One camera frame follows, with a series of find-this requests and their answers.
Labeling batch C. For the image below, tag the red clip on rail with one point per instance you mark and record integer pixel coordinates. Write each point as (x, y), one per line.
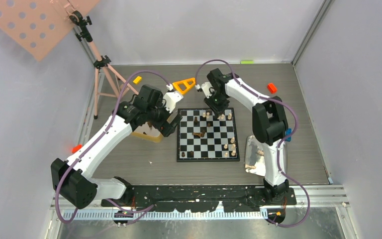
(76, 148)

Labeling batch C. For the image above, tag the black white chessboard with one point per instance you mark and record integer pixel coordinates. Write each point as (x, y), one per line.
(220, 143)

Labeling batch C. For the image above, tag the fallen dark piece on board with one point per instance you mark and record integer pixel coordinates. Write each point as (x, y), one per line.
(199, 134)

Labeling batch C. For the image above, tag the pink perforated board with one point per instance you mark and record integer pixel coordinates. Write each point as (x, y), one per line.
(39, 25)

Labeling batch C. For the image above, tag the yellow block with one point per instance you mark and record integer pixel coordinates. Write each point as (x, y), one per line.
(137, 80)

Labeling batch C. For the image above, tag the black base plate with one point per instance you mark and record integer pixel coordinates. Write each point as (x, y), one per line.
(201, 198)

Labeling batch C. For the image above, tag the pink tripod stand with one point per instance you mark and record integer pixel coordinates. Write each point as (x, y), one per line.
(101, 63)

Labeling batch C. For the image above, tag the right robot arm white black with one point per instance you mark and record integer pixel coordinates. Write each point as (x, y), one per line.
(269, 124)

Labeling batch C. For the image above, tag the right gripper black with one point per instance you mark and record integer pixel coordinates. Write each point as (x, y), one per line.
(218, 110)

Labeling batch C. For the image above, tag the light pawn beside tray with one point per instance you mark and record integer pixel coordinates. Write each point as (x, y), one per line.
(250, 167)

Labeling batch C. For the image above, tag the blue toy brick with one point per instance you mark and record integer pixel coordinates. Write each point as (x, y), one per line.
(288, 132)

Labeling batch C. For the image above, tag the orange plastic triangle frame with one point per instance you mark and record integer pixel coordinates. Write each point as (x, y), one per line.
(184, 86)

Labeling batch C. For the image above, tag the gold-rimmed metal tin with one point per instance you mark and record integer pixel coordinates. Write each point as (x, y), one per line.
(147, 132)

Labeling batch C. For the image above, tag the silver tin lid tray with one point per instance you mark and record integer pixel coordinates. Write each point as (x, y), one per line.
(257, 156)

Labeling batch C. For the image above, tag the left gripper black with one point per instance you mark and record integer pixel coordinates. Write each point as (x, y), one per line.
(165, 128)

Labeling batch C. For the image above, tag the red toy block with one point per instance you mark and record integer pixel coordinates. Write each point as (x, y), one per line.
(272, 88)

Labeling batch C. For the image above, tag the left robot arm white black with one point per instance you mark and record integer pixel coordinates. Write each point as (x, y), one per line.
(73, 178)

